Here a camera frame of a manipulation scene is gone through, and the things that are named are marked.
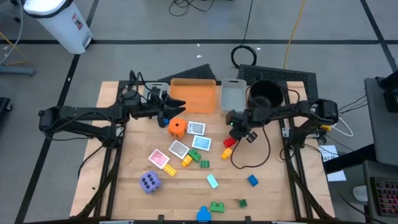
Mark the black bucket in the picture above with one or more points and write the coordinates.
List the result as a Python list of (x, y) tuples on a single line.
[(265, 93)]

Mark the grey metal base bar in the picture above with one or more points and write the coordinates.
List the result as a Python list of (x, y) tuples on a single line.
[(15, 70)]

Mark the yellow connector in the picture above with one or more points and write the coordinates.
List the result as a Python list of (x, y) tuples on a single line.
[(326, 127)]

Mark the face-up playing card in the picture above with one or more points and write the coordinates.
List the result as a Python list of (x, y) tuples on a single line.
[(178, 149)]

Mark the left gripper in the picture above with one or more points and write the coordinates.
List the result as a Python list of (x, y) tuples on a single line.
[(152, 109)]

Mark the purple foam die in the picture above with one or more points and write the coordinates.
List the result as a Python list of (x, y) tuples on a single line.
[(158, 185)]

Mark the yellow toy block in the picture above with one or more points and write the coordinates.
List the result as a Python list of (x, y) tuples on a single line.
[(186, 161), (226, 153)]

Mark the green two-stud block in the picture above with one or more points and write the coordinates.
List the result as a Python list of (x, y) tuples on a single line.
[(217, 207), (195, 155)]

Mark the white printed paper sheet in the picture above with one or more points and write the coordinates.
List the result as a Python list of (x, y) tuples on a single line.
[(328, 151)]

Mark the light teal brick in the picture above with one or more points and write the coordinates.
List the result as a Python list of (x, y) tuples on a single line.
[(212, 181)]

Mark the upper white playing card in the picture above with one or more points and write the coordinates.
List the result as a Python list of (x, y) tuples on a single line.
[(196, 128)]

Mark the red toy block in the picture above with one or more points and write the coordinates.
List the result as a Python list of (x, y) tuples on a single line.
[(229, 143)]

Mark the blue bottle-shaped toy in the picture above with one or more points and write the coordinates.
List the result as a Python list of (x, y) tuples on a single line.
[(203, 215)]

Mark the orange foam die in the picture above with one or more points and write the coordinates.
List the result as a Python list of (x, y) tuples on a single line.
[(175, 131)]

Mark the light grey plastic bin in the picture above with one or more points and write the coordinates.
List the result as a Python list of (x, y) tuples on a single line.
[(233, 98), (164, 87)]

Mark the black aluminium table frame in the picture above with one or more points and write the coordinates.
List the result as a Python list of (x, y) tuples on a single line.
[(114, 186)]

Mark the blue toy brick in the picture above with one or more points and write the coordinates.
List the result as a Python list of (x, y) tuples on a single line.
[(252, 180)]

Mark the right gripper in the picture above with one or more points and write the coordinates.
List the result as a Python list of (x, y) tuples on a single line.
[(237, 119)]

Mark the flat yellow brick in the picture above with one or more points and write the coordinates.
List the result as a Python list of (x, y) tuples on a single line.
[(169, 170)]

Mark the keyboard with coloured keys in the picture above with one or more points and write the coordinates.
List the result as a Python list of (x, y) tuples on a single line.
[(387, 196)]

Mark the pink-backed playing card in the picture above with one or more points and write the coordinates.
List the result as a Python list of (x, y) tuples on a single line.
[(158, 158)]

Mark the orange plastic bin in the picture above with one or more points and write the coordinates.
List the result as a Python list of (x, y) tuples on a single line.
[(199, 96)]

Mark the black caster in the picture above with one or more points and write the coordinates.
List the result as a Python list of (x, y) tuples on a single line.
[(3, 107)]

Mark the white computer mouse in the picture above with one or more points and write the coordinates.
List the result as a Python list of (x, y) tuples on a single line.
[(360, 193)]

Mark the black desk device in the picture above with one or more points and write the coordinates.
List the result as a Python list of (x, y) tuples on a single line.
[(392, 101)]

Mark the blue-backed playing card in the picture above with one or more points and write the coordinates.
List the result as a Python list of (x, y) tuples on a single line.
[(201, 143)]

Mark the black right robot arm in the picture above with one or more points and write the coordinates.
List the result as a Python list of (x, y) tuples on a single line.
[(280, 113)]

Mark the black desk bar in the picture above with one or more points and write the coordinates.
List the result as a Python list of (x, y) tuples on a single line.
[(345, 161)]

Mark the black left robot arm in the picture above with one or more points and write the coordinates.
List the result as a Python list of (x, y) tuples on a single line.
[(81, 112)]

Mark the plain white paper sheet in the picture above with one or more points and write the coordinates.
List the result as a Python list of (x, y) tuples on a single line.
[(337, 176)]

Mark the black perforated floor mat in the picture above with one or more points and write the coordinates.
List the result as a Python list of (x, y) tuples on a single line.
[(280, 74)]

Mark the white trash bin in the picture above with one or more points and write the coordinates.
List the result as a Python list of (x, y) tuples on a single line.
[(62, 28)]

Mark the black wedge-shaped panel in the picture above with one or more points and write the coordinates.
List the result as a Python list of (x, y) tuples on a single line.
[(196, 74)]

